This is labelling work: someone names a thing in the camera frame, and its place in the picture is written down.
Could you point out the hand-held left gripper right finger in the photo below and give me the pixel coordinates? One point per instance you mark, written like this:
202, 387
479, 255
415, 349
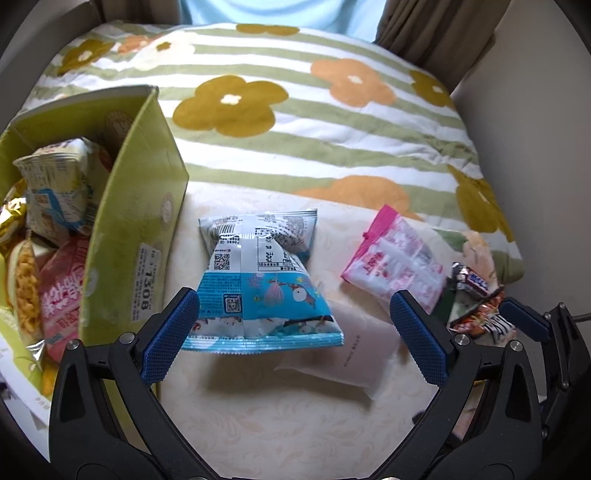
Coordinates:
418, 341

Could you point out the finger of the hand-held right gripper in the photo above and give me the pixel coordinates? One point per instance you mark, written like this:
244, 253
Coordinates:
526, 321

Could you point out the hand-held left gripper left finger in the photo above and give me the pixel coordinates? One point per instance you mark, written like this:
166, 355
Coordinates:
168, 339

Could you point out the brown orange snack packet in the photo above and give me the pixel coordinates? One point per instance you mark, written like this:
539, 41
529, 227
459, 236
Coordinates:
471, 318

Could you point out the dark blue silver candy wrapper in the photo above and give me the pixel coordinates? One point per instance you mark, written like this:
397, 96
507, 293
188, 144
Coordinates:
471, 279

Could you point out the pink snack packet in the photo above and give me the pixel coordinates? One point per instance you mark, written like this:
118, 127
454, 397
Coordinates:
64, 295
392, 263

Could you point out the pale blue printed snack packet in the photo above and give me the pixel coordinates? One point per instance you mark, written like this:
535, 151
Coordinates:
258, 286

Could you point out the green cardboard box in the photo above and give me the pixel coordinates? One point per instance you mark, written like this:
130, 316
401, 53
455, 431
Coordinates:
134, 221

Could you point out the orange checked snack packet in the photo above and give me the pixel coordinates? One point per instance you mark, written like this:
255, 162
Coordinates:
27, 286

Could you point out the blue white snack packet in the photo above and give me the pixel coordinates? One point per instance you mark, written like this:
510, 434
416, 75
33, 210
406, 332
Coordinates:
60, 194

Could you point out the golden yellow snack packet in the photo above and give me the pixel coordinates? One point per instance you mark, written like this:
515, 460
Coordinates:
11, 217

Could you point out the white flat packet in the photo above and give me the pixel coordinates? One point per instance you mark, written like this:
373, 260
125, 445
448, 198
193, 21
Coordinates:
355, 355

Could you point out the striped floral blanket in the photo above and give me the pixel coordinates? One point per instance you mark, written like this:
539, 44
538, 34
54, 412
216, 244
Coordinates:
323, 134

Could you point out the brown curtain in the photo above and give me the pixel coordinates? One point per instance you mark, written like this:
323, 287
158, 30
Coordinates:
438, 32
138, 9

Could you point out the grey bed headboard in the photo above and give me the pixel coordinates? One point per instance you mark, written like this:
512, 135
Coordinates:
27, 41

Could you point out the light blue cloth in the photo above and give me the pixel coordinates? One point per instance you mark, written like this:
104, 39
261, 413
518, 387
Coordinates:
277, 14

